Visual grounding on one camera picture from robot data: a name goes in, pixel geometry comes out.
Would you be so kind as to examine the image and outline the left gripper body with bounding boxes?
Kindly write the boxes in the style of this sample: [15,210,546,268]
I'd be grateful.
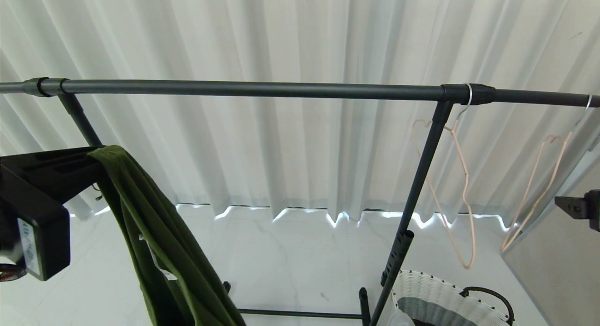
[0,166,72,282]

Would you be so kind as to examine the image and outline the white laundry basket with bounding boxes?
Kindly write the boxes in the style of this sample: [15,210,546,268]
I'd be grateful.
[391,270,516,326]

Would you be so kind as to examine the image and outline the white curtain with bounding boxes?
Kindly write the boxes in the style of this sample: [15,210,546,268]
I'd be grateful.
[0,0,600,230]

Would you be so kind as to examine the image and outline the pale grey shorts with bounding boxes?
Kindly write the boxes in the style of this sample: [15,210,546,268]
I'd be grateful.
[377,293,415,326]

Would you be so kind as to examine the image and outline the black clothes rack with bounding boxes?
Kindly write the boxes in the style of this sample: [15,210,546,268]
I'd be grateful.
[0,77,600,326]

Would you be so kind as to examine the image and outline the pink clothes hanger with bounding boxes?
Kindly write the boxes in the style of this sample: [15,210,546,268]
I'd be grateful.
[412,83,477,270]
[501,95,593,253]

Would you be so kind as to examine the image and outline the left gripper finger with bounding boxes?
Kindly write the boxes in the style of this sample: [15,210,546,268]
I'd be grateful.
[14,161,104,205]
[0,147,100,170]

